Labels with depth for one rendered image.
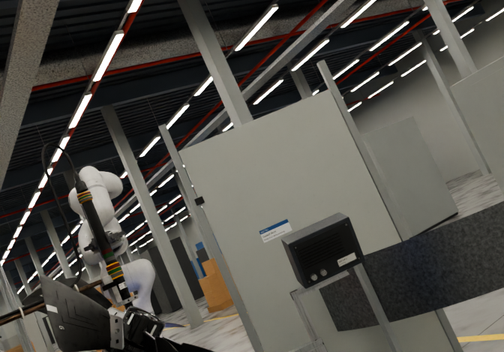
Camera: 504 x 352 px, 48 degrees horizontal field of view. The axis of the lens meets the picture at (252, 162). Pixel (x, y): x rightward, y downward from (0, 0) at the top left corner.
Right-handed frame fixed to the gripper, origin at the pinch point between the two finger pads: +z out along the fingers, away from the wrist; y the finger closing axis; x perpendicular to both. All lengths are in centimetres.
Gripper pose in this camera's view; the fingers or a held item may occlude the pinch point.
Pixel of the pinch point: (101, 240)
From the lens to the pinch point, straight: 181.7
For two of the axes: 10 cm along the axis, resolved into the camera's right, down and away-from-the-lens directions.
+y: -9.1, 3.9, -1.6
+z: 0.9, -1.8, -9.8
